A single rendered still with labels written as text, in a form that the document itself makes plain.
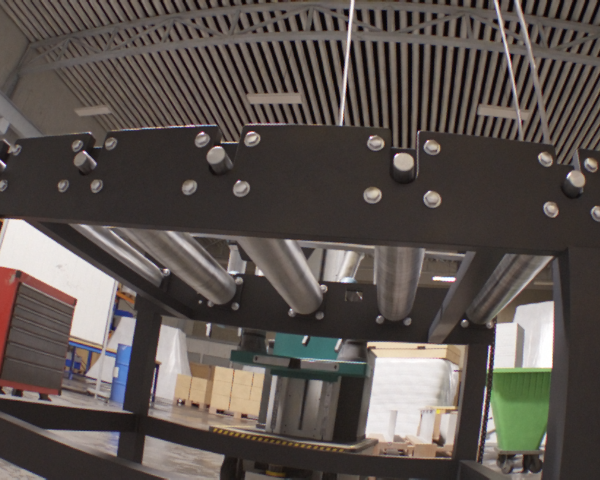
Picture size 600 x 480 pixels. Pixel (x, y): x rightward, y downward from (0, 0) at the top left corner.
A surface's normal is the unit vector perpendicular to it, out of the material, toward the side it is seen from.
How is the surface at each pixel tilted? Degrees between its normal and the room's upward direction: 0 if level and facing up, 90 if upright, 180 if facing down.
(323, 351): 90
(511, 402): 101
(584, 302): 90
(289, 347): 90
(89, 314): 90
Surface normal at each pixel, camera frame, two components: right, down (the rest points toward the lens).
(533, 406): -0.33, -0.19
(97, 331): 0.82, -0.10
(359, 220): -0.17, -0.37
